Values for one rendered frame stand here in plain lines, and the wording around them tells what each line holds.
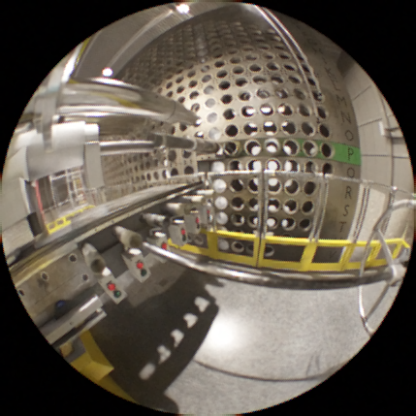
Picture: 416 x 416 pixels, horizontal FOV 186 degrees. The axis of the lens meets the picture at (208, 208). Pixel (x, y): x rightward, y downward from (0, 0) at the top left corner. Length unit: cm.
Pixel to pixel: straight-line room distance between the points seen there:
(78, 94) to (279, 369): 159
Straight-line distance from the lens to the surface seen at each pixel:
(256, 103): 212
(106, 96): 53
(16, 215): 61
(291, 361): 117
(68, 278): 69
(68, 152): 73
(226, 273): 28
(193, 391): 111
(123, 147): 88
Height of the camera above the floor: 108
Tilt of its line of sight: 19 degrees down
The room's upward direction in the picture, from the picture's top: 6 degrees counter-clockwise
